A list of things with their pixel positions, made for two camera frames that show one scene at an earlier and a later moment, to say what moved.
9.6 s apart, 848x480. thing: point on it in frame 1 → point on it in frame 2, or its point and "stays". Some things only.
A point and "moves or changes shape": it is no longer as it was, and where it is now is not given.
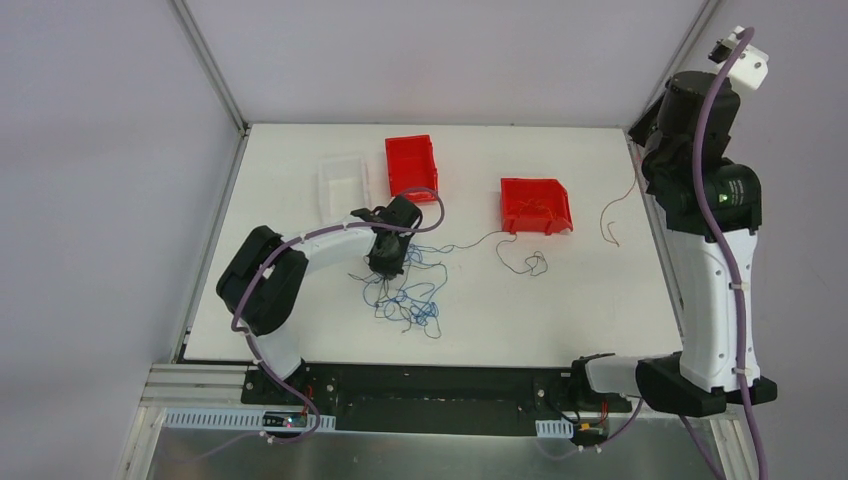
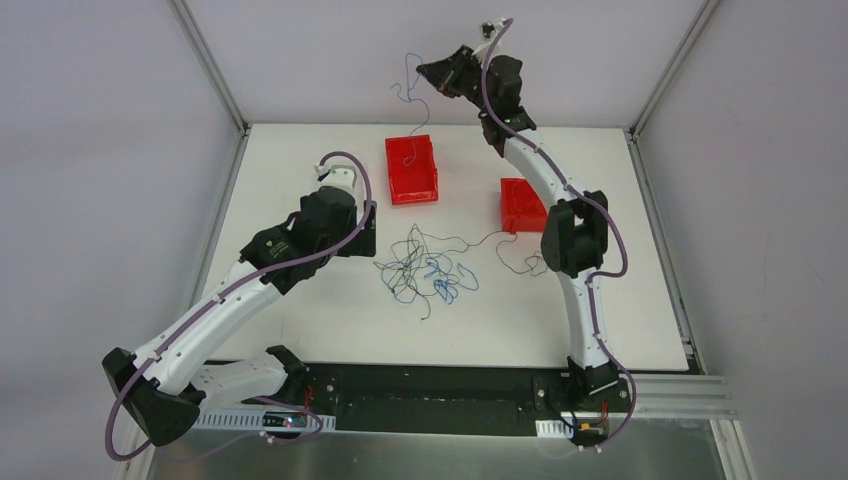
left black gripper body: (385, 258) → (365, 229)
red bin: (412, 168) stays
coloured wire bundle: (411, 293) moves or changes shape
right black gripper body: (645, 129) → (454, 72)
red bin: (534, 205) stays
